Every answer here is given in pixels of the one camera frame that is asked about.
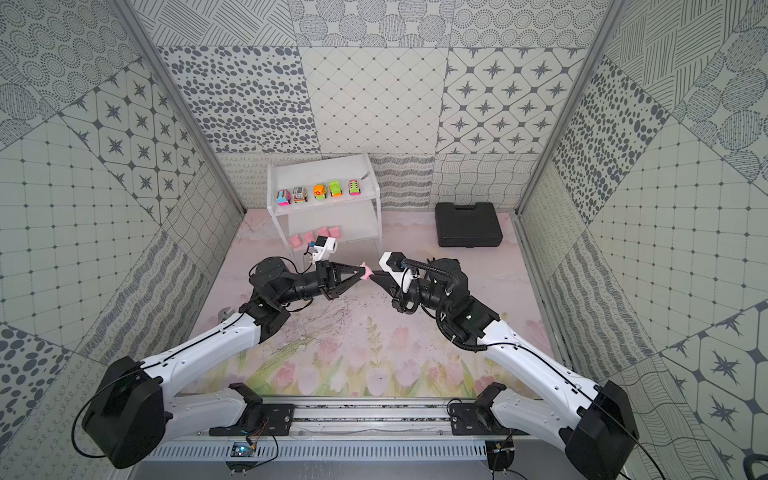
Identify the green orange toy mixer truck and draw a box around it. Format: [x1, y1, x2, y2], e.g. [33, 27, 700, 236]
[313, 183, 328, 200]

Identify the white two-tier shelf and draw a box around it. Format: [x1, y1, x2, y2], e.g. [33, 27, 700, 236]
[267, 152, 383, 267]

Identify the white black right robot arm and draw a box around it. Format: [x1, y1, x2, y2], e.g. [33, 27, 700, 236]
[370, 252, 643, 479]

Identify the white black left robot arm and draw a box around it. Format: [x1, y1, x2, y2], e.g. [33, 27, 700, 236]
[75, 256, 372, 469]

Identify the orange green toy dump truck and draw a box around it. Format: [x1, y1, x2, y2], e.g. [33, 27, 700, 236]
[328, 180, 343, 198]

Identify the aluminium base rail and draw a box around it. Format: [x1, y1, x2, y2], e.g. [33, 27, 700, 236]
[148, 397, 528, 467]

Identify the pink green toy truck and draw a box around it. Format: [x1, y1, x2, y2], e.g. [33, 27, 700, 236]
[348, 179, 361, 196]

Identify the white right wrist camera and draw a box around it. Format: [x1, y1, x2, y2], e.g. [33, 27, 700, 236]
[379, 252, 414, 293]

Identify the black plastic tool case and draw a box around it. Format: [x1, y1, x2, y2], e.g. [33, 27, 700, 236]
[434, 202, 503, 248]

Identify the orange handled adjustable wrench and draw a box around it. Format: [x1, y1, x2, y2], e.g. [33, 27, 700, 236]
[217, 307, 234, 321]

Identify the pink teal toy truck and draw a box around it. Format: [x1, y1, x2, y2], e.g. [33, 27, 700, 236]
[276, 189, 293, 206]

